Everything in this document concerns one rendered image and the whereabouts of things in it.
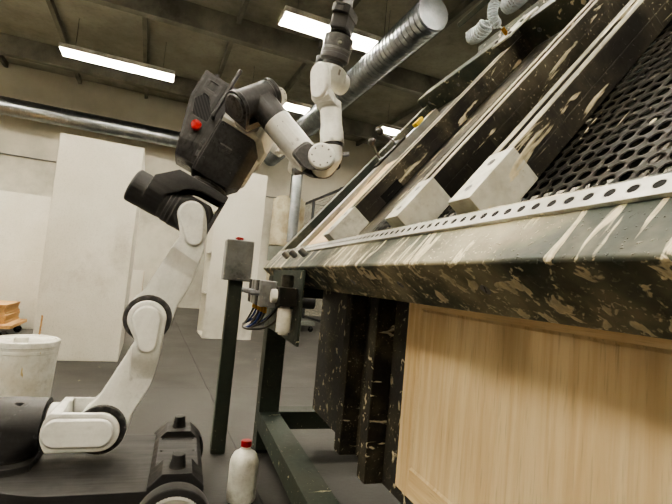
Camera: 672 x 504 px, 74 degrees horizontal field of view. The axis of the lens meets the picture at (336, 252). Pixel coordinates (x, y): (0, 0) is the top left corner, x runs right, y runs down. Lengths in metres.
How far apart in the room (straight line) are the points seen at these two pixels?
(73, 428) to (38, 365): 1.07
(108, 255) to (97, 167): 0.71
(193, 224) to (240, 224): 4.15
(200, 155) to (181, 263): 0.35
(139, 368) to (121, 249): 2.55
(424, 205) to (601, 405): 0.49
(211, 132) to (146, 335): 0.66
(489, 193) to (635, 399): 0.35
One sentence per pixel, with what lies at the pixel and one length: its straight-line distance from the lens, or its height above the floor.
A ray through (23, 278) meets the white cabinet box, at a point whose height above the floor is 0.53.
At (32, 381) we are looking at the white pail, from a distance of 2.62.
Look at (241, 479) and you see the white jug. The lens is 1.74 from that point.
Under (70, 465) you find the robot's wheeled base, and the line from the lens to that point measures 1.67.
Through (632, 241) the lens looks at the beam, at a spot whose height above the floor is 0.83.
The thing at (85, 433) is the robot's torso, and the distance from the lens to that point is 1.57.
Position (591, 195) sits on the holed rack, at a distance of 0.55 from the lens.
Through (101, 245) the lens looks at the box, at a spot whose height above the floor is 0.91.
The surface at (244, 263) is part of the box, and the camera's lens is 2.02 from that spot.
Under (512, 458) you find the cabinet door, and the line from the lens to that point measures 0.96.
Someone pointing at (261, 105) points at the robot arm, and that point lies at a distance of 1.41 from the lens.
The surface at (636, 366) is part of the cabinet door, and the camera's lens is 0.76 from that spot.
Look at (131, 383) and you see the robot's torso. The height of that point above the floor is 0.41.
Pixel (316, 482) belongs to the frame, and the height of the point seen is 0.18.
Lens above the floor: 0.77
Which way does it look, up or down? 4 degrees up
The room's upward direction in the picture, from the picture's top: 5 degrees clockwise
